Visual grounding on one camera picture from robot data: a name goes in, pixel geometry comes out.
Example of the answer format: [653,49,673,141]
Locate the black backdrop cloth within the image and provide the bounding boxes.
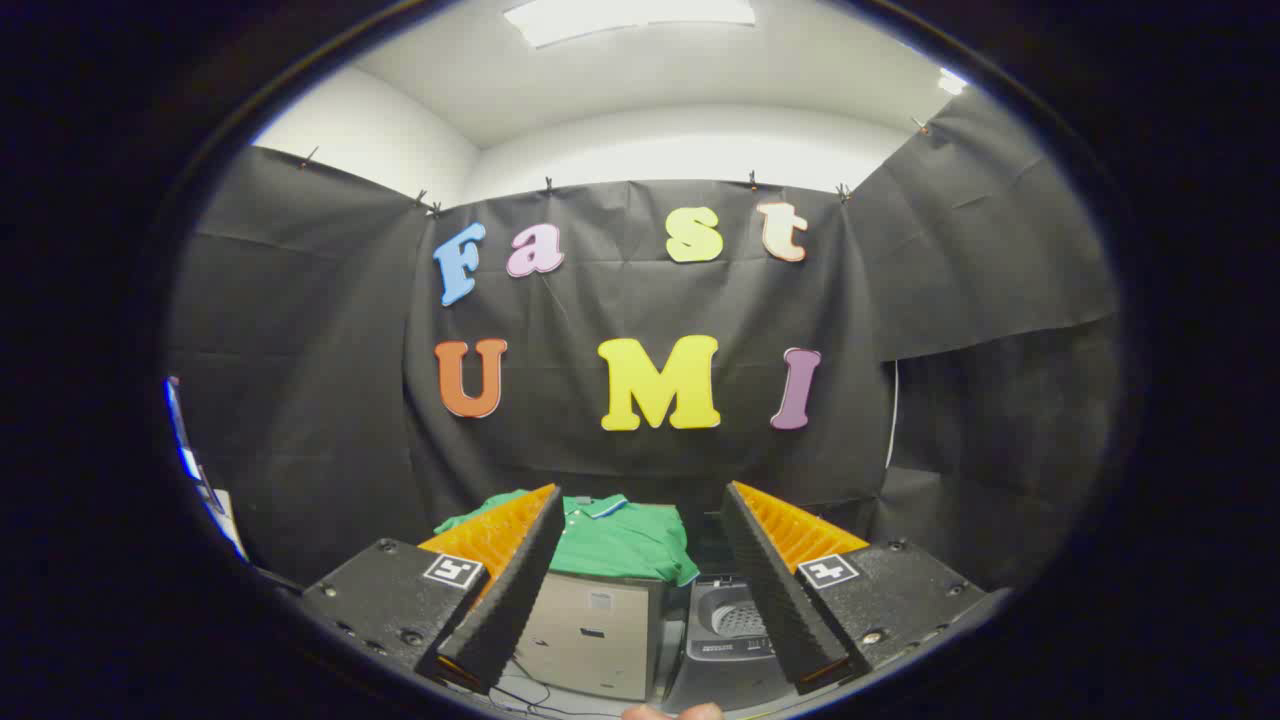
[168,90,1121,601]

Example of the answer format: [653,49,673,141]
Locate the grey cabinet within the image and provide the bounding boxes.
[510,570,666,703]

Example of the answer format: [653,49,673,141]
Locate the large ceiling light panel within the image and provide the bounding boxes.
[503,0,757,49]

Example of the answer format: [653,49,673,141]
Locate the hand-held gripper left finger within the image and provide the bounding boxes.
[300,484,566,694]

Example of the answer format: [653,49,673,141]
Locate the dark grey washing machine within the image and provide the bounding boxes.
[662,575,801,713]

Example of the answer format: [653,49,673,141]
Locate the green polo shirt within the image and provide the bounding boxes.
[435,490,701,588]

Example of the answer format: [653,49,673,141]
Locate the row of small black clips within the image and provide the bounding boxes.
[298,115,931,216]

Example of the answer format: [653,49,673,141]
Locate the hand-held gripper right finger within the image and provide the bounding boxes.
[720,481,1013,696]

